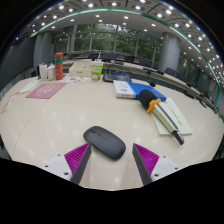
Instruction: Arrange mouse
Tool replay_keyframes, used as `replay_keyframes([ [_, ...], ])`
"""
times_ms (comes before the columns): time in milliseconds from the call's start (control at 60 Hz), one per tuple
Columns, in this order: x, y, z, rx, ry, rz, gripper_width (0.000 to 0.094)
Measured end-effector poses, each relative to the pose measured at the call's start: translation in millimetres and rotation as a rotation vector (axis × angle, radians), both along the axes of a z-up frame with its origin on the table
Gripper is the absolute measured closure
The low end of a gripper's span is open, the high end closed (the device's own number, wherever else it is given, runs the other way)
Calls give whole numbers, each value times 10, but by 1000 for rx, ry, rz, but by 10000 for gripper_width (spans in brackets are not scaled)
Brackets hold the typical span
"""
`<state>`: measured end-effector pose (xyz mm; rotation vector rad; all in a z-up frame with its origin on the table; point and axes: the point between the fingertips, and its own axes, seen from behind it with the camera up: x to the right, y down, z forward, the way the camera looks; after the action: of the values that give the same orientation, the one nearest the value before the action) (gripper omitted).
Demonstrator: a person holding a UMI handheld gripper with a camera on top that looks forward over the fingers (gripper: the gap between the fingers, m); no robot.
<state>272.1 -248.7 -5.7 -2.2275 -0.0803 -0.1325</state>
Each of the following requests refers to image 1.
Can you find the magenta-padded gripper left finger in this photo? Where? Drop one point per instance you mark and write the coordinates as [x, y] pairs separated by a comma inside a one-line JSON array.
[[76, 158]]

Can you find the long curved conference table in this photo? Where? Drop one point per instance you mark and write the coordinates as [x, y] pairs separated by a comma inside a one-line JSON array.
[[136, 68]]

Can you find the green printed paper cup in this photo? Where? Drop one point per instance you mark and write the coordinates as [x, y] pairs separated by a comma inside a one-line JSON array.
[[96, 72]]

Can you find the red drink bottle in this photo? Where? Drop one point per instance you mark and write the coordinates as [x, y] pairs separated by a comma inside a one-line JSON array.
[[59, 66]]

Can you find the white lidded mug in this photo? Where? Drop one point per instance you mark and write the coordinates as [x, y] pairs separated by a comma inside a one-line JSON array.
[[51, 73]]

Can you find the beige cardboard box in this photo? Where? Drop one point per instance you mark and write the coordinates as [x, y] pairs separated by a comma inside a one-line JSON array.
[[80, 70]]

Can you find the black handheld microphone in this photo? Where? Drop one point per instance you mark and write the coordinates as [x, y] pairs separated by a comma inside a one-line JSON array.
[[146, 98]]

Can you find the black computer mouse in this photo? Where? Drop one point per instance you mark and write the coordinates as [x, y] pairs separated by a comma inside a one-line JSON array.
[[104, 142]]

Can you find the ceiling lights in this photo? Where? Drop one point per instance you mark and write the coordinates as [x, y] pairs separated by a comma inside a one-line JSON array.
[[138, 7]]

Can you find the colourful sticker sheet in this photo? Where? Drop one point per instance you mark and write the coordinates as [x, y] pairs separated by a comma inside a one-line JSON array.
[[75, 79]]

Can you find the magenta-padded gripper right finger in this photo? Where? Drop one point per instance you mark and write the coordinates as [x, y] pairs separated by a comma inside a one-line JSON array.
[[146, 159]]

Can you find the blue and white book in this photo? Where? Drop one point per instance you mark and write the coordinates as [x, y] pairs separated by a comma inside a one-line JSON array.
[[125, 90]]

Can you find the dark conference chairs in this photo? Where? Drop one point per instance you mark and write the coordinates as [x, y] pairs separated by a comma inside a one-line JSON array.
[[170, 71]]

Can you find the white paper cup stack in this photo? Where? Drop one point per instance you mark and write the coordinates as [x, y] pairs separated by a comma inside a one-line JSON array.
[[43, 72]]

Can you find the dark desk microphone console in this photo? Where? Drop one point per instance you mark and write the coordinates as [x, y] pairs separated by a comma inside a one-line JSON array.
[[116, 76]]

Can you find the pink mouse pad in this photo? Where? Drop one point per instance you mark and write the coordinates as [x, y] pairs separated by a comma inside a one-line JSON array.
[[46, 90]]

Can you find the pale green booklet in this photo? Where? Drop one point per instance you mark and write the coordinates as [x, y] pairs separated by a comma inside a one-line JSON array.
[[180, 116]]

